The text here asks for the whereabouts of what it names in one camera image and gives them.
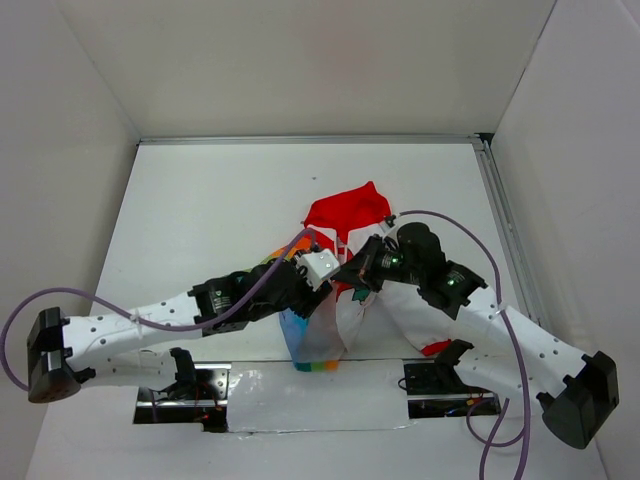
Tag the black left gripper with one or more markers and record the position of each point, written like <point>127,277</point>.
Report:
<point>310,298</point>

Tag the white and red kids jacket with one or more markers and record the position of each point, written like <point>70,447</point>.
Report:
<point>343,223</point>

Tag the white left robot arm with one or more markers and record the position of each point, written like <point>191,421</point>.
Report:
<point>66,353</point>

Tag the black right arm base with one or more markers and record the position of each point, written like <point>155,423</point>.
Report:
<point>434,389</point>

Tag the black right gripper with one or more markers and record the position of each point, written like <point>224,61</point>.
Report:
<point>360,269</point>

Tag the white tape sheet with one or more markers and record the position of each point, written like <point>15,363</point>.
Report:
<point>274,397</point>

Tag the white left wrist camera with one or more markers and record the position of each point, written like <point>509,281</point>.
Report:
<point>318,267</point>

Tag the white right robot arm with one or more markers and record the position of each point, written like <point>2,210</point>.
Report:
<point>493,346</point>

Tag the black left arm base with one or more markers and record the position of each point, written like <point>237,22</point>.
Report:
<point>197,394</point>

